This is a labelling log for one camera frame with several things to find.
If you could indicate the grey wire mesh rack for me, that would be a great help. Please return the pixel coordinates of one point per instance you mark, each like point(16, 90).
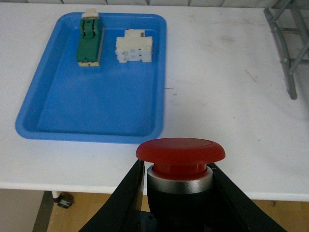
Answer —
point(288, 63)

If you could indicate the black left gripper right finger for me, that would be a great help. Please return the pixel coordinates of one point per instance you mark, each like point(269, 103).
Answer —
point(233, 211)

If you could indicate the red emergency stop button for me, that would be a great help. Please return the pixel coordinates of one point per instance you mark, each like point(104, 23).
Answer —
point(179, 181)

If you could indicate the blue plastic tray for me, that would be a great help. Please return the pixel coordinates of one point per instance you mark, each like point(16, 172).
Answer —
point(111, 103)

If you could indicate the green terminal block module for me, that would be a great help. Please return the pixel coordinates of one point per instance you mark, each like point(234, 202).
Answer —
point(90, 43)

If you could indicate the white circuit breaker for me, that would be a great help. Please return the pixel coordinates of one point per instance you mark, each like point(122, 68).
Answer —
point(134, 46)

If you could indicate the white pleated curtain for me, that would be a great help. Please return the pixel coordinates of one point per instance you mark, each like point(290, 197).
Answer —
point(193, 3)

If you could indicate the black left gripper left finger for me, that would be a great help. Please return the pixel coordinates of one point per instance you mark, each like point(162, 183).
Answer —
point(121, 212)

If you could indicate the black caster wheel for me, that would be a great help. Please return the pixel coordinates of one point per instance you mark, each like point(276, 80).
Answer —
point(65, 201)

